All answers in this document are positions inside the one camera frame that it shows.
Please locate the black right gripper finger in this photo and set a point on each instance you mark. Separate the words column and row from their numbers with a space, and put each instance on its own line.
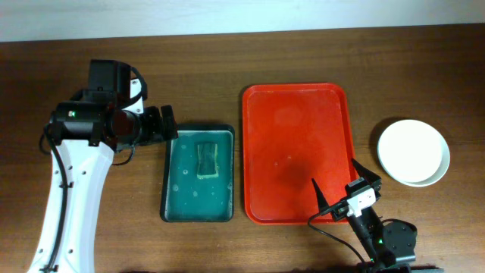
column 362, row 171
column 323, row 205

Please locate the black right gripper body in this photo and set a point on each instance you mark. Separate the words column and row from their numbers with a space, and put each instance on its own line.
column 339, row 211

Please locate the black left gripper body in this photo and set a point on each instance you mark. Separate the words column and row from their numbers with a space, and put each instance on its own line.
column 151, row 127

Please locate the white plate with green stain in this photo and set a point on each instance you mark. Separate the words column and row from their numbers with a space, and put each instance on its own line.
column 396, row 141

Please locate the yellow green sponge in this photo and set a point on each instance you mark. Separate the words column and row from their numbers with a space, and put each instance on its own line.
column 207, row 161

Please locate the red plastic tray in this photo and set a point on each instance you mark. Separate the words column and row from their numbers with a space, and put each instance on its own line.
column 295, row 136

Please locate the light blue plate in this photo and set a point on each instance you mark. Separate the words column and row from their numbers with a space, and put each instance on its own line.
column 427, row 162

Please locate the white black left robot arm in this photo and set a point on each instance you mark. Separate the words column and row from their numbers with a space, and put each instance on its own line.
column 84, row 134

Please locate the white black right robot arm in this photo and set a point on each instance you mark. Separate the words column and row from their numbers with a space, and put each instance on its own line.
column 389, row 243

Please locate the dark green water tray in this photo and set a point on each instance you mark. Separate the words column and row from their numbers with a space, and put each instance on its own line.
column 185, row 198

